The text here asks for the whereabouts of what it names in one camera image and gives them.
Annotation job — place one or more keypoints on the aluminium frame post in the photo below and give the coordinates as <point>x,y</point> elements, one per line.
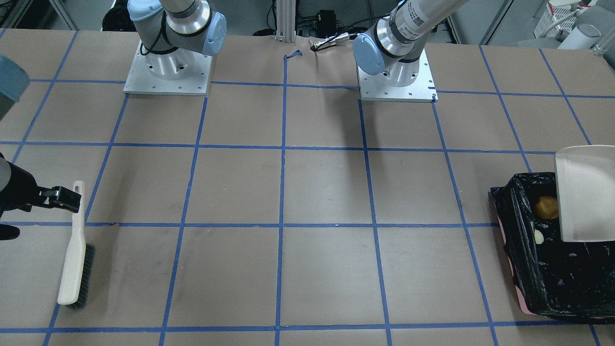
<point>285,21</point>

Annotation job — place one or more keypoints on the white plastic dustpan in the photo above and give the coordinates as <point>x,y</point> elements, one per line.
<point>585,187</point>

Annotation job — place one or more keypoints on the white hand brush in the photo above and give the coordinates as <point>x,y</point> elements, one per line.
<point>78,260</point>

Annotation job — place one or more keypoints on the brown toy potato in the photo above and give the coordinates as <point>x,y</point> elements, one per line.
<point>546,208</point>

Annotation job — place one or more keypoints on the pale yellow peel slice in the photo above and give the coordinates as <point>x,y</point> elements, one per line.
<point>538,237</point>

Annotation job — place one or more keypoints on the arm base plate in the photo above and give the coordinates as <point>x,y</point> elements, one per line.
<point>180,73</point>
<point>401,82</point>

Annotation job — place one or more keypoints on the black bag lined bin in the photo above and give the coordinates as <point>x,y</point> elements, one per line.
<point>573,282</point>

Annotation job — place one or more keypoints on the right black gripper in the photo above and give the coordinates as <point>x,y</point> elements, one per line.
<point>18,192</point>

